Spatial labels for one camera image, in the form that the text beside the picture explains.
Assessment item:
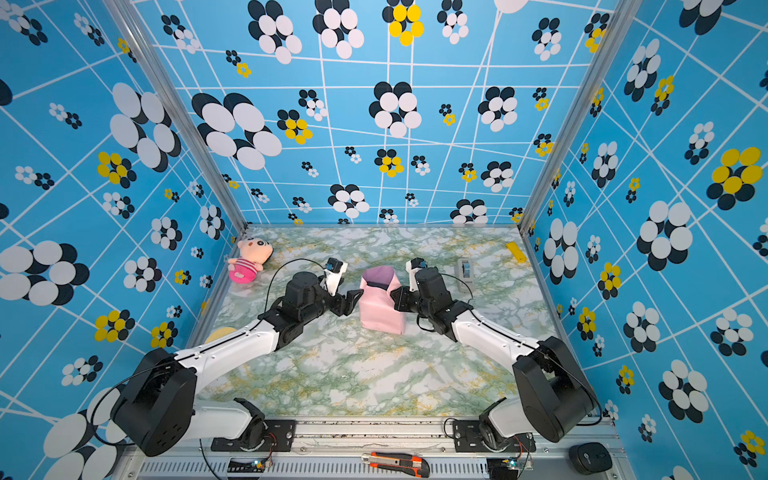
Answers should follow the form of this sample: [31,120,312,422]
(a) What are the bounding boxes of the black computer mouse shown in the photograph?
[568,442,613,475]

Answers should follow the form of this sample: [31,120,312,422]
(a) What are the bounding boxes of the red black utility knife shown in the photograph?
[361,452,431,478]

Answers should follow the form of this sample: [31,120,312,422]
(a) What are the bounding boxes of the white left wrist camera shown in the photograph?
[324,257,348,282]

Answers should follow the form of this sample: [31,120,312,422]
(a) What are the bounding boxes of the pink plush doll toy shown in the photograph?
[227,238,274,284]

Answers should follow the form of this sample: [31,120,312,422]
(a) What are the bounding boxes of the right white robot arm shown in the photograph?
[390,267,600,451]

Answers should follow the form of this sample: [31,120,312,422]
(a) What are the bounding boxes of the yellow tape piece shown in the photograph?
[506,242,528,264]

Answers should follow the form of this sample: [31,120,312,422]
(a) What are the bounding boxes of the purple wrapping paper sheet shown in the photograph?
[359,266,405,335]

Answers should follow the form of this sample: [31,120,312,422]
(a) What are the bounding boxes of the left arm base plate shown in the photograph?
[211,398,297,452]

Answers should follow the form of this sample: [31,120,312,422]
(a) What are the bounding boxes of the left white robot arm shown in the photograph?
[110,272,364,457]

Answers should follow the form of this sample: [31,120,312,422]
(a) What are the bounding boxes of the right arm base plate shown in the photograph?
[442,409,537,455]

